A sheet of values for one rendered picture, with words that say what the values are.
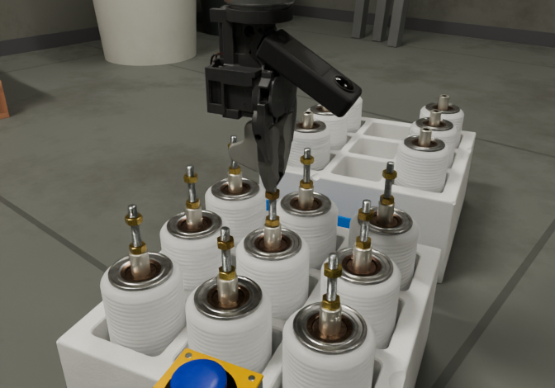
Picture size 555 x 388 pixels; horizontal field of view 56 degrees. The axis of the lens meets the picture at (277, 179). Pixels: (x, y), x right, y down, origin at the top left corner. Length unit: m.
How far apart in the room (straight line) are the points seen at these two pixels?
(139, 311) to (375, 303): 0.27
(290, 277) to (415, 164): 0.42
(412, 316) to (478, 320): 0.32
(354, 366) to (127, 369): 0.25
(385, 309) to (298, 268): 0.12
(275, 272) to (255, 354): 0.11
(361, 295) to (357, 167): 0.56
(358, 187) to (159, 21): 1.86
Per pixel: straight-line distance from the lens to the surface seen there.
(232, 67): 0.58
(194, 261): 0.70
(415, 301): 0.72
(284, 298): 0.67
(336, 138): 1.16
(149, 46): 2.71
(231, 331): 0.56
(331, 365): 0.52
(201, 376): 0.40
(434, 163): 0.99
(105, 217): 1.30
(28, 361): 0.96
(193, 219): 0.71
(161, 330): 0.64
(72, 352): 0.68
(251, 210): 0.78
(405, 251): 0.72
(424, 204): 0.98
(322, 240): 0.75
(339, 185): 1.01
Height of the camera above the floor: 0.62
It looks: 26 degrees down
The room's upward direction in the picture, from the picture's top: straight up
